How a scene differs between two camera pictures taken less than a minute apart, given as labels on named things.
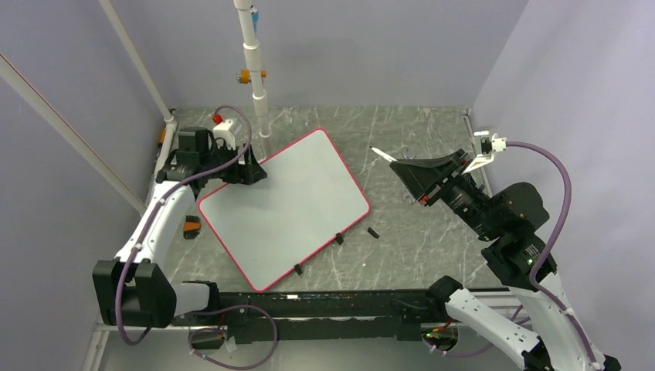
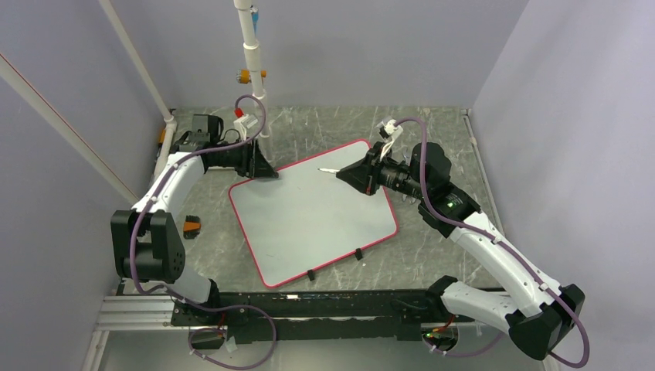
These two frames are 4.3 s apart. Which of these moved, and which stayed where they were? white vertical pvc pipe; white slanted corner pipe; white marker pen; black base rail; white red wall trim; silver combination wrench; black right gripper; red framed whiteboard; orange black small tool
Moved: red framed whiteboard; white marker pen; black right gripper
Stayed: black base rail; white vertical pvc pipe; orange black small tool; silver combination wrench; white slanted corner pipe; white red wall trim
